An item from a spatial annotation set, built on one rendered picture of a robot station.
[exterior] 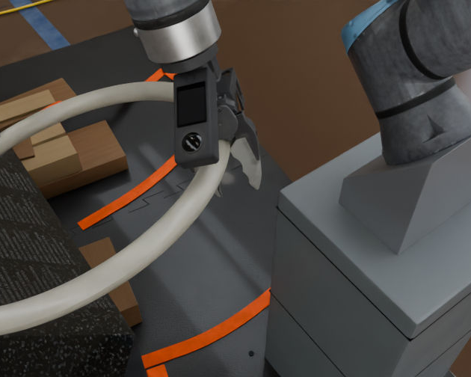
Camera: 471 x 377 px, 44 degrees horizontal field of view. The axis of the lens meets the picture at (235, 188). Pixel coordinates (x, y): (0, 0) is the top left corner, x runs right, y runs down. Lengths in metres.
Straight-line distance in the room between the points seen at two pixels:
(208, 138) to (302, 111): 2.08
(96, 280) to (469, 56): 0.66
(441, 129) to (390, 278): 0.30
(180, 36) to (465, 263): 0.78
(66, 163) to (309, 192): 1.28
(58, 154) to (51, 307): 1.73
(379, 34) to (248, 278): 1.25
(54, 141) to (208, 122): 1.77
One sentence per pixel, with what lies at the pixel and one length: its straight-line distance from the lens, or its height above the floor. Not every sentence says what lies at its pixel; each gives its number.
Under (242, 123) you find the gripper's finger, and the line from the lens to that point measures 0.71.
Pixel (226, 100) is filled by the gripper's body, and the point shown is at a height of 1.35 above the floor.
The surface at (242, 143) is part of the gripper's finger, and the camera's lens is 0.73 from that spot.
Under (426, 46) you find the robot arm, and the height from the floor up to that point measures 1.25.
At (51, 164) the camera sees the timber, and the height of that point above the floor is 0.18.
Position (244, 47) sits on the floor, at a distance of 3.07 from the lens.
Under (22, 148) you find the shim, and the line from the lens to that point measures 2.38.
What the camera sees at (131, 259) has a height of 1.30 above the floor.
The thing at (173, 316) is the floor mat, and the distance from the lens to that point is 2.04.
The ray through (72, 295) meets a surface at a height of 1.29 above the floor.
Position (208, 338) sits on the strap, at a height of 0.02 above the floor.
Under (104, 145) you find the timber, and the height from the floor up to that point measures 0.10.
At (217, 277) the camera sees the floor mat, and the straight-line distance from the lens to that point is 2.11.
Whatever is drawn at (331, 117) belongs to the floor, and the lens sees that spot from 2.70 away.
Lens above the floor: 1.81
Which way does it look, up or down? 50 degrees down
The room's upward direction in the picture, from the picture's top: straight up
